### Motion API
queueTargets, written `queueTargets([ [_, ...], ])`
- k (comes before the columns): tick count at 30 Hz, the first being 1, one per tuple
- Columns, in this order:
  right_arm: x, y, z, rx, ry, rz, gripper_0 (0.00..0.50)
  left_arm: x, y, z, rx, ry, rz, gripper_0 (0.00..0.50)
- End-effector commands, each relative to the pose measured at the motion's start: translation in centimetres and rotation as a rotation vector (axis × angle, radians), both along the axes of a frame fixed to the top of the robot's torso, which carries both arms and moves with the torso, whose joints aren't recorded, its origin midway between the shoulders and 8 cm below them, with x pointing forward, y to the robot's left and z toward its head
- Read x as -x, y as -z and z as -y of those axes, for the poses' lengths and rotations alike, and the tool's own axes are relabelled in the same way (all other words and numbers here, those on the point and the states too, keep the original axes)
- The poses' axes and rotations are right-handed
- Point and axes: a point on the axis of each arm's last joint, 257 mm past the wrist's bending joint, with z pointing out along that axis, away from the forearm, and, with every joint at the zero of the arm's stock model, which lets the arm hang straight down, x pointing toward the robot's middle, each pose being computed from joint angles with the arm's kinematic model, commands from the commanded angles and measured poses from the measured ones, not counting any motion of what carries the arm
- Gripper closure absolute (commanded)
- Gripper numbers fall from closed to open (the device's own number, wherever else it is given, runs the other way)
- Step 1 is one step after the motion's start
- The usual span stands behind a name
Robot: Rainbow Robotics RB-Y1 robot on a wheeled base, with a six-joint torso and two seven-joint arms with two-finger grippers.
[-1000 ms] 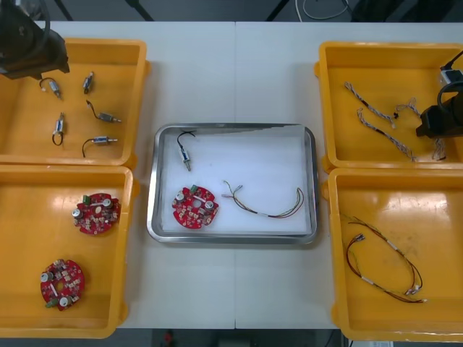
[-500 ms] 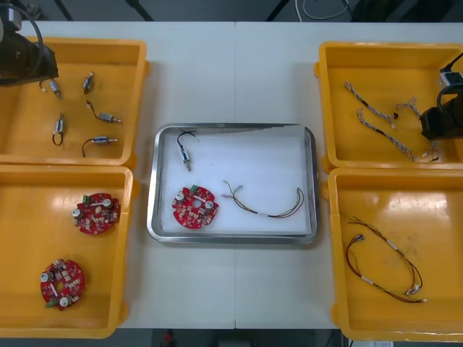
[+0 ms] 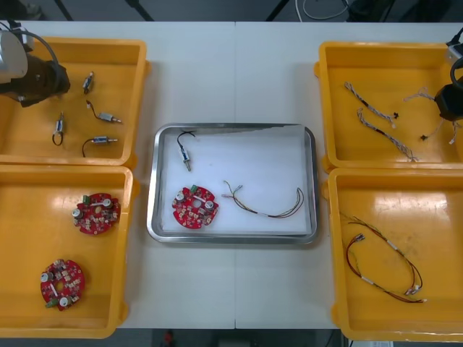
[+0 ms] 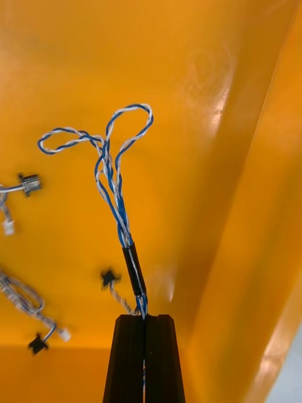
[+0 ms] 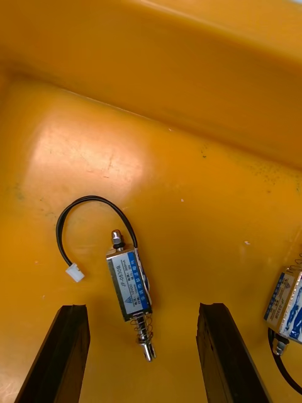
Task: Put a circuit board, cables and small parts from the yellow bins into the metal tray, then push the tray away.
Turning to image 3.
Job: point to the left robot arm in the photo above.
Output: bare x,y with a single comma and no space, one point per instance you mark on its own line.
11,54

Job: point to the white sheet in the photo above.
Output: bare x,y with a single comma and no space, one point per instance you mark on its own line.
253,159

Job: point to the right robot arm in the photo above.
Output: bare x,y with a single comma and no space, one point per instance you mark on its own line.
454,52

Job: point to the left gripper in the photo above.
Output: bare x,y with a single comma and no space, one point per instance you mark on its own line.
45,81

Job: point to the round red circuit board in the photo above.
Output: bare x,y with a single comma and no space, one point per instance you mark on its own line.
96,214
62,284
195,208

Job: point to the yellow-orange plastic bin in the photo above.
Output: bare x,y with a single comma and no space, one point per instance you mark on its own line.
29,224
390,318
383,61
108,54

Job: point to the black stand leg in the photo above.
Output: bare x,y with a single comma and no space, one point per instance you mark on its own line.
63,9
278,9

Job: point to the steel tray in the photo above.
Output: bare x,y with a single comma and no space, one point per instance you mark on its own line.
153,202

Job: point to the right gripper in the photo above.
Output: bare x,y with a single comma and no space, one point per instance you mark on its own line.
452,103

